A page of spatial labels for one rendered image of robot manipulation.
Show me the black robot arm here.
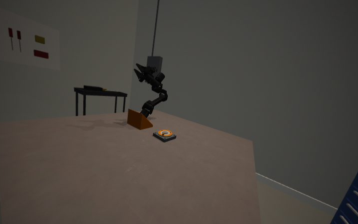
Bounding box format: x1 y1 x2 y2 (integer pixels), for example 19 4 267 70
140 68 168 118

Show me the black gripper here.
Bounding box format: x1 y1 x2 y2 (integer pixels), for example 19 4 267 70
134 64 154 84

